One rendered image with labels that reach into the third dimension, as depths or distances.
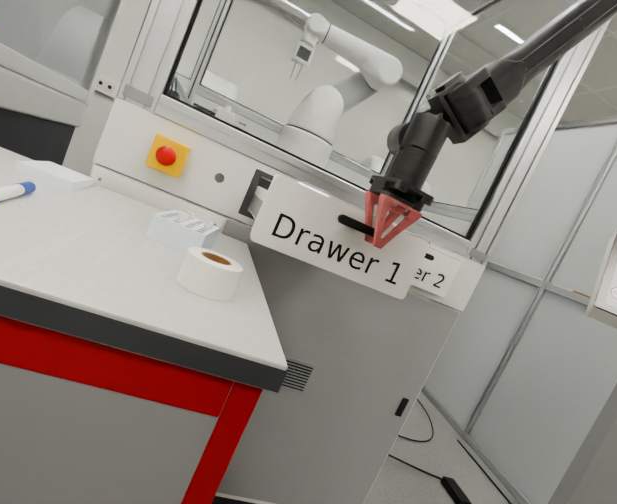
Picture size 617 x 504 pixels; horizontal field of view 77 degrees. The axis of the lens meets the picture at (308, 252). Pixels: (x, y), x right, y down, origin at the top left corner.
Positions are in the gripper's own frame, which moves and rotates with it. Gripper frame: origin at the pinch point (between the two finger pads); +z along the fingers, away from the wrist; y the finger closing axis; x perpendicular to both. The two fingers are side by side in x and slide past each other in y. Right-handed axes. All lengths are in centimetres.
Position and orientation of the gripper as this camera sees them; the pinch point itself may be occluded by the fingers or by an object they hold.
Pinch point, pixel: (374, 239)
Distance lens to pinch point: 60.8
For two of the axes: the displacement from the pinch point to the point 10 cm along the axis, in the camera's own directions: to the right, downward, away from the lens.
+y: -2.2, -2.4, 9.5
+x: -8.8, -3.7, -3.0
